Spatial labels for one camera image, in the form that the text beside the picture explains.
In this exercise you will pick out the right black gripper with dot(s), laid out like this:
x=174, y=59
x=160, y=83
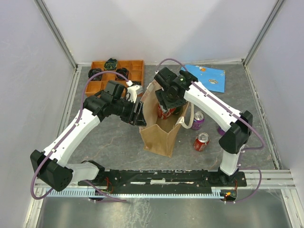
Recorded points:
x=161, y=95

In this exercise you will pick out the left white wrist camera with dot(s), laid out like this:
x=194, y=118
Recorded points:
x=133, y=91

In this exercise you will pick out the blue patterned cloth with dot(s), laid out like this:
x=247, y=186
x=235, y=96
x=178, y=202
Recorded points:
x=212, y=79

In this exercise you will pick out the right aluminium frame post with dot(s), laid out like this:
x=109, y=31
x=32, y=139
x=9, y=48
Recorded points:
x=263, y=31

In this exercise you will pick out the black rolled sock top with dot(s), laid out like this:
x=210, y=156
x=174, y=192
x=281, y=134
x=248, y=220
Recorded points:
x=111, y=64

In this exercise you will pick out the purple soda can left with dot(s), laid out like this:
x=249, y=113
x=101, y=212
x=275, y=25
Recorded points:
x=198, y=120

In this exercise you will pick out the brown canvas tote bag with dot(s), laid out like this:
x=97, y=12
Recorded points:
x=159, y=135

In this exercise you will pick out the black rolled sock middle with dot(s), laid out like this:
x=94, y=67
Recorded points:
x=123, y=71

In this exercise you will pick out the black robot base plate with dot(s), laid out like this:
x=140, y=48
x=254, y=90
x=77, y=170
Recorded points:
x=166, y=182

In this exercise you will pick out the orange compartment tray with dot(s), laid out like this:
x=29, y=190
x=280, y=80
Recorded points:
x=132, y=69

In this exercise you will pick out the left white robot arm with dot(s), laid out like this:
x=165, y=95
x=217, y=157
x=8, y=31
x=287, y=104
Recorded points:
x=51, y=165

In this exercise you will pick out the red cola can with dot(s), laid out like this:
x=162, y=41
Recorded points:
x=164, y=113
x=201, y=141

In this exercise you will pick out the black rolled sock right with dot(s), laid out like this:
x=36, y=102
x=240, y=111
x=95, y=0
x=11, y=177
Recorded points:
x=137, y=83

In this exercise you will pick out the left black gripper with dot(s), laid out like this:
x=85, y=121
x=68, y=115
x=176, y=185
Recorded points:
x=137, y=119

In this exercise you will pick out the red cola can front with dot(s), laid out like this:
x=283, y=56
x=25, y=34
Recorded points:
x=201, y=141

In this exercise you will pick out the aluminium frame post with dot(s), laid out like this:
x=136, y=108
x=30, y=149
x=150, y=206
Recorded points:
x=55, y=30
x=263, y=31

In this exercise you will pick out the left aluminium frame post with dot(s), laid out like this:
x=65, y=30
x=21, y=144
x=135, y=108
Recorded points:
x=55, y=30

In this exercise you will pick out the purple Fanta can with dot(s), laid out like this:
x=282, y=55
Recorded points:
x=220, y=131

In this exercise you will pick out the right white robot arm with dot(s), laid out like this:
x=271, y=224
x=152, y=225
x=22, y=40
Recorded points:
x=177, y=90

